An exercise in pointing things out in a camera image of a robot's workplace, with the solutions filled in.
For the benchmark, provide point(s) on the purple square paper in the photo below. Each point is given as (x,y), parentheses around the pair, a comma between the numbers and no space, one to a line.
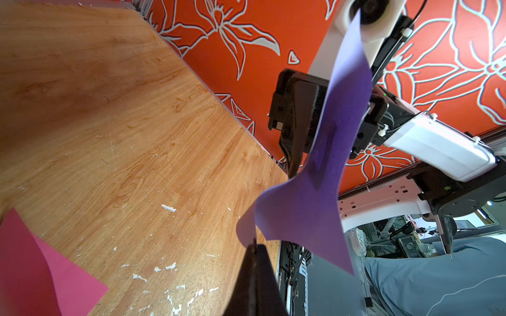
(304,210)

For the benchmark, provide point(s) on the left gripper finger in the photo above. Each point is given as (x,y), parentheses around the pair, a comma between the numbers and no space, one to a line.
(256,290)

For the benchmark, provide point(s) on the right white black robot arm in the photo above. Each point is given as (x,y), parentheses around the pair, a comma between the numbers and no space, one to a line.
(436,85)

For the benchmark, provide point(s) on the magenta square paper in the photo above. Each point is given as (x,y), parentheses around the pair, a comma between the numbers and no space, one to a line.
(37,280)

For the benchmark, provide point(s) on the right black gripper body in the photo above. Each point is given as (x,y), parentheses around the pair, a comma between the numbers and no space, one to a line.
(297,105)

